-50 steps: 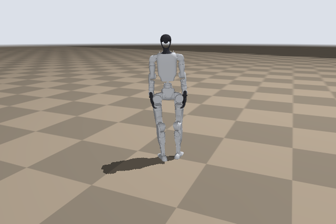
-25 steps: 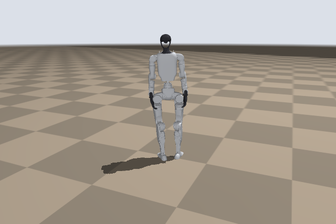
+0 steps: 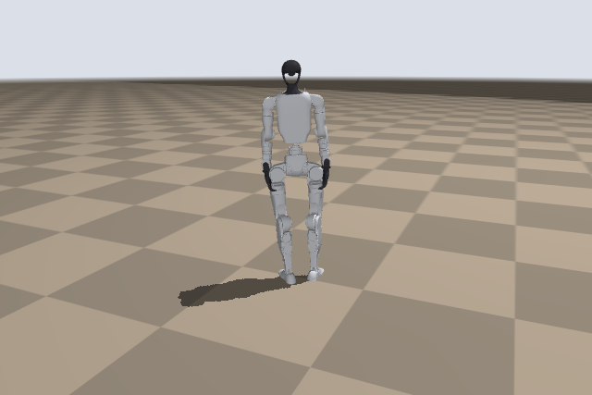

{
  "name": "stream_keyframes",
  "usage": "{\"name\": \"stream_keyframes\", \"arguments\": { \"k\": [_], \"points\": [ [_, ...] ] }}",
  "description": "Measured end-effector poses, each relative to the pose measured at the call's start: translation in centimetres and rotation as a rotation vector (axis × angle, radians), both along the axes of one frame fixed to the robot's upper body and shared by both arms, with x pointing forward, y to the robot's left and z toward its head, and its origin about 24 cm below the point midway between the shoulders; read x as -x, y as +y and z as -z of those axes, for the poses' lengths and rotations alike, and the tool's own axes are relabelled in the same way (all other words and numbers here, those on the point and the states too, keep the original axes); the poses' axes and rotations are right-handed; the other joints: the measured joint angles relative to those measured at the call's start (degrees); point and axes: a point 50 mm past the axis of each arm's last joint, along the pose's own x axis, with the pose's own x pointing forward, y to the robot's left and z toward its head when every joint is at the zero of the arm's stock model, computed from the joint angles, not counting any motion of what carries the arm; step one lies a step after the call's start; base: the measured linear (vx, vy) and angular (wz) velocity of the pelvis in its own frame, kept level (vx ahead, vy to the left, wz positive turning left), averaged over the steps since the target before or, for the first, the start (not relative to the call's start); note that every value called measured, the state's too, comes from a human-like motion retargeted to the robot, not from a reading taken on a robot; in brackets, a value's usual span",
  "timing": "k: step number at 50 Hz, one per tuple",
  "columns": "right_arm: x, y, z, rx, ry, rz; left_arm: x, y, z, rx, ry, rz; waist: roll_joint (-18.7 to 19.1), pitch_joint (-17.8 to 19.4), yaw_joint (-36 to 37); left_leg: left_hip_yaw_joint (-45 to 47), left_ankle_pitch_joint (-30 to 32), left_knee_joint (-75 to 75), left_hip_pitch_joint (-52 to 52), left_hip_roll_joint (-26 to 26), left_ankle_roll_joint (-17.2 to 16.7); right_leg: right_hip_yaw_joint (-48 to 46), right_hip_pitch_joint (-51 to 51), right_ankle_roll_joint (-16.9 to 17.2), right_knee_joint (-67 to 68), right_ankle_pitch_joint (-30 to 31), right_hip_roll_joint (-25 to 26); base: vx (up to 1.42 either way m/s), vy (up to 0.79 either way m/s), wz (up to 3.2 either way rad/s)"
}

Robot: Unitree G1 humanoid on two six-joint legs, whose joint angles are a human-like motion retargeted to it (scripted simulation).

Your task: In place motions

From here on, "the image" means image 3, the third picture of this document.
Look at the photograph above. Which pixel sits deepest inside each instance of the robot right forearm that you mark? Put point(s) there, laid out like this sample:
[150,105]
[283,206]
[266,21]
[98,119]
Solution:
[323,148]

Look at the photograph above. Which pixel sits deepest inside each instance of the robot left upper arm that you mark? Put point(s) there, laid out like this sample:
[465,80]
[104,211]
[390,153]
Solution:
[267,117]

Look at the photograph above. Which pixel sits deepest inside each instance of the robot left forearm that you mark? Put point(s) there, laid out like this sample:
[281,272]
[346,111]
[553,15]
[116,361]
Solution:
[266,150]

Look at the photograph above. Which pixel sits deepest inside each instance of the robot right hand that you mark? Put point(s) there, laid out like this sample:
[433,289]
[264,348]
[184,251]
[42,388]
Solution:
[326,168]

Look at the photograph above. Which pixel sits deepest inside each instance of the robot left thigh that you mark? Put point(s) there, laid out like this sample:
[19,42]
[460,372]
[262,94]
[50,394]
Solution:
[277,174]

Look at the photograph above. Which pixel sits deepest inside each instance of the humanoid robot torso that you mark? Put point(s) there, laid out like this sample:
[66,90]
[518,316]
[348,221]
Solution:
[294,126]

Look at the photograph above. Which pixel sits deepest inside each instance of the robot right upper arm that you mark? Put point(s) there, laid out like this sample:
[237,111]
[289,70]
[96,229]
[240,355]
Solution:
[319,115]

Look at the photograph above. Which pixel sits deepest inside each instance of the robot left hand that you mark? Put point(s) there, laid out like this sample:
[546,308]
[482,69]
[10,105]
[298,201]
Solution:
[267,179]

